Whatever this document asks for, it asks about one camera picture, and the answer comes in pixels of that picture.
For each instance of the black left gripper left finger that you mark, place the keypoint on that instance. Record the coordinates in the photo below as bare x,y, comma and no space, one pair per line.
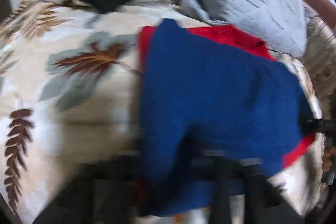
100,193

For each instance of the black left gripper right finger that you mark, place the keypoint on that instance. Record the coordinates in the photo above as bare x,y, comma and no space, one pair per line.
263,202

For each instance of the red and blue knit sweater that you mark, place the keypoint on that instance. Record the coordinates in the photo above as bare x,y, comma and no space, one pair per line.
212,89

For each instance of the person's right hand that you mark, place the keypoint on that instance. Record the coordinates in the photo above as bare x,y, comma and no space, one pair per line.
327,159

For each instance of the striped brown bed sheet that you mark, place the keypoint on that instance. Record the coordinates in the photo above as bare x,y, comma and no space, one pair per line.
319,58

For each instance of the beige leaf-print fleece blanket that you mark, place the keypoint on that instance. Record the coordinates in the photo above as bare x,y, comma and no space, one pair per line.
75,69

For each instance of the brown bolster cushion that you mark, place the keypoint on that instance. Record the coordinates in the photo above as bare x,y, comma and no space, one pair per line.
325,9

